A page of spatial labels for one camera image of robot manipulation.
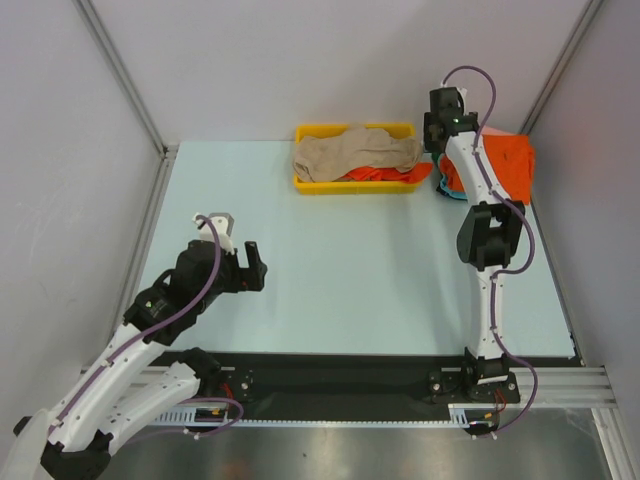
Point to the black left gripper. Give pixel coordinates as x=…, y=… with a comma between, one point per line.
x=250, y=278

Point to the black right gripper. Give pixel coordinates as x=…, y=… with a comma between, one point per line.
x=432, y=132

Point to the orange t-shirt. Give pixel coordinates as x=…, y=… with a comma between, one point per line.
x=415, y=175
x=513, y=161

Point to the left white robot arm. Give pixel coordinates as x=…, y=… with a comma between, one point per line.
x=80, y=436

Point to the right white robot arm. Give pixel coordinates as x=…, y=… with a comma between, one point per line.
x=486, y=241

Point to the yellow plastic tray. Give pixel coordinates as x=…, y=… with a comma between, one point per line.
x=395, y=130

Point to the orange t-shirt in tray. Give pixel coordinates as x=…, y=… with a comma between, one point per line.
x=415, y=175

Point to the pink folded t-shirt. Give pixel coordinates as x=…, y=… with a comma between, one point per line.
x=490, y=131

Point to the light blue folded t-shirt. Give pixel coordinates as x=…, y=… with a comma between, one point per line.
x=450, y=186

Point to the beige t-shirt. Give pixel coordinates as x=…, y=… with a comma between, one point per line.
x=327, y=159

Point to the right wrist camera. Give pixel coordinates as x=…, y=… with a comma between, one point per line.
x=462, y=93

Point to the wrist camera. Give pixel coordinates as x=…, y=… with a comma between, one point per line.
x=223, y=224
x=462, y=93

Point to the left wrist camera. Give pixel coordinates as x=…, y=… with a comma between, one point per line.
x=223, y=224

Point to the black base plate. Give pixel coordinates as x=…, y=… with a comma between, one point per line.
x=264, y=381

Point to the left aluminium frame post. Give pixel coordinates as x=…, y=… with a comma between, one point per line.
x=164, y=154

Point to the aluminium frame post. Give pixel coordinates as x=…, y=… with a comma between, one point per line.
x=164, y=154
x=581, y=28

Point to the right aluminium frame post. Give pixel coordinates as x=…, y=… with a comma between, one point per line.
x=581, y=28

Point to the white slotted cable duct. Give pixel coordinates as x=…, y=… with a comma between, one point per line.
x=387, y=416

